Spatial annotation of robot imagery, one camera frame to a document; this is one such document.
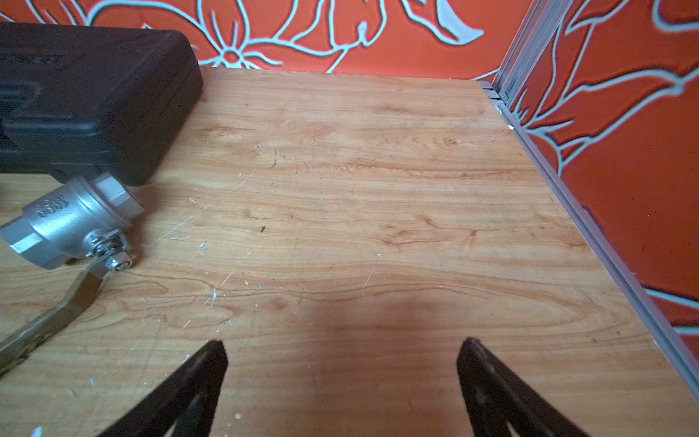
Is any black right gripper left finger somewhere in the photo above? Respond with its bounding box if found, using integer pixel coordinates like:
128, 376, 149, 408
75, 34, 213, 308
101, 340, 229, 436

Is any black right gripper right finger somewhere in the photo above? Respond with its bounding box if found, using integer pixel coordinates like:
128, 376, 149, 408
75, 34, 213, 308
456, 337, 586, 436

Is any black plastic tool case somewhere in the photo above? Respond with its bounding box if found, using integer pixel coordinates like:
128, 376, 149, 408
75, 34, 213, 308
1, 22, 203, 186

